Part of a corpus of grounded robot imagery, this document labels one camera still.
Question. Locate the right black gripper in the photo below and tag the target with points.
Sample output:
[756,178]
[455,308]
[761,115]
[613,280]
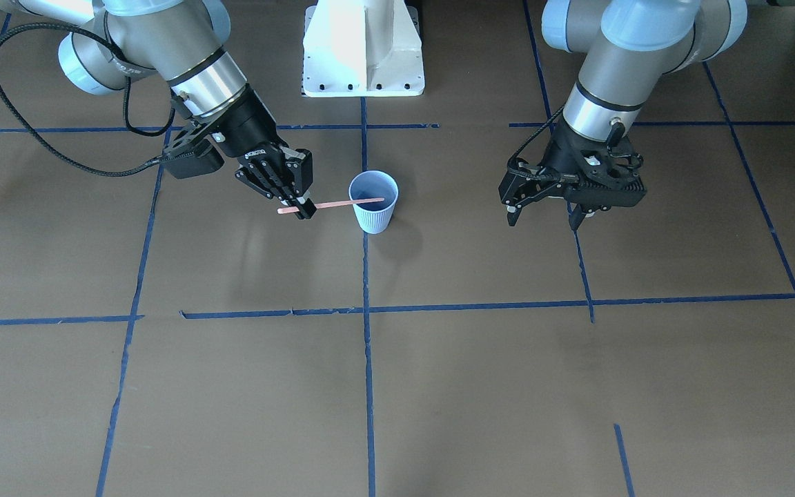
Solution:
[250,129]

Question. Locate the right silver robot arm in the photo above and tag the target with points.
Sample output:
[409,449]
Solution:
[110,44]

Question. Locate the white pedestal column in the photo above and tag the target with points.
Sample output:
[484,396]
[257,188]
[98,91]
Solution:
[362,49]

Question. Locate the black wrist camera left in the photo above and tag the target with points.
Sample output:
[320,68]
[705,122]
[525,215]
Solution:
[606,180]

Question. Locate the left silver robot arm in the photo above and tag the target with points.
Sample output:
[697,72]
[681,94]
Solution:
[628,46]

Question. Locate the blue ribbed plastic cup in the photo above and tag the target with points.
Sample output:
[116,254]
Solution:
[373,217]

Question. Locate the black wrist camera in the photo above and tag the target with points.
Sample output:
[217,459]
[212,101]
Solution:
[606,180]
[190,153]

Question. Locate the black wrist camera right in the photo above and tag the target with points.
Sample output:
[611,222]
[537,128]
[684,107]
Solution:
[190,153]

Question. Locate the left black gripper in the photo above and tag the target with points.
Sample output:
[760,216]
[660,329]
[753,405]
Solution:
[557,156]

